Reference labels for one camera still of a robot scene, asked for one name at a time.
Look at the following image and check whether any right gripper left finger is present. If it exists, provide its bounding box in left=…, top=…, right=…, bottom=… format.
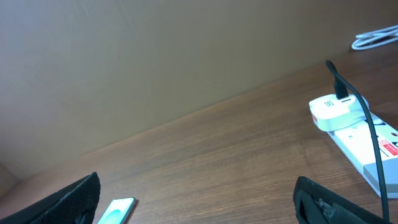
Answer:
left=1, top=172, right=101, bottom=224

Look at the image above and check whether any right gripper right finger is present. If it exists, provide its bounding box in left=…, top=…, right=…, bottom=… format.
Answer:
left=293, top=176, right=390, bottom=224

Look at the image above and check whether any blue Galaxy smartphone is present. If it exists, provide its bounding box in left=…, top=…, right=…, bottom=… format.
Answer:
left=98, top=197, right=137, bottom=224

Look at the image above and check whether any black USB charging cable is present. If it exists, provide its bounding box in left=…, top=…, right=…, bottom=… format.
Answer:
left=325, top=59, right=391, bottom=223

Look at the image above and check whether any white charger plug adapter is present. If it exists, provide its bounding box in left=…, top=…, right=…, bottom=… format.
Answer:
left=309, top=94, right=365, bottom=132

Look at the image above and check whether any white power strip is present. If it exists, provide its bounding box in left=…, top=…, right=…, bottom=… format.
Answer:
left=328, top=115, right=397, bottom=198

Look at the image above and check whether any white power strip cable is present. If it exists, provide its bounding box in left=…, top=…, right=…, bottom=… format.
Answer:
left=351, top=24, right=398, bottom=51

